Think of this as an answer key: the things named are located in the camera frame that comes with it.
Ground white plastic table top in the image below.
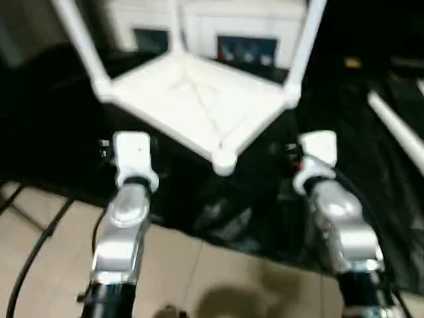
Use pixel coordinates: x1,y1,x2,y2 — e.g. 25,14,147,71
93,49,301,176

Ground white plastic table leg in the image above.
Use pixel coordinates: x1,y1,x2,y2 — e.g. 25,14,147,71
172,0,189,56
52,0,114,99
285,0,328,97
366,91,424,157

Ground black work mat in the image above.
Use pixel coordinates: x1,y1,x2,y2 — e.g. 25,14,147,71
0,42,424,292

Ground black tripod stand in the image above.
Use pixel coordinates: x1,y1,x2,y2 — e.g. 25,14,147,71
0,183,46,233

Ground white cabinet with glass doors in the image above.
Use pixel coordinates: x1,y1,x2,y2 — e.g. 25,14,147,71
111,0,313,68

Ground grey curtain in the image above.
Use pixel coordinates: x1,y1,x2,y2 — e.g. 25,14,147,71
0,0,69,69

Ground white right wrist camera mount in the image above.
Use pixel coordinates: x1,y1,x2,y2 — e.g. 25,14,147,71
292,130,339,195

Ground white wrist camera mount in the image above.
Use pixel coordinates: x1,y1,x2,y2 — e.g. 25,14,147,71
111,131,160,193
292,130,339,195

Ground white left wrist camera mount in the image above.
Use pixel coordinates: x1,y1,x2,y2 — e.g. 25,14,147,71
111,131,160,193

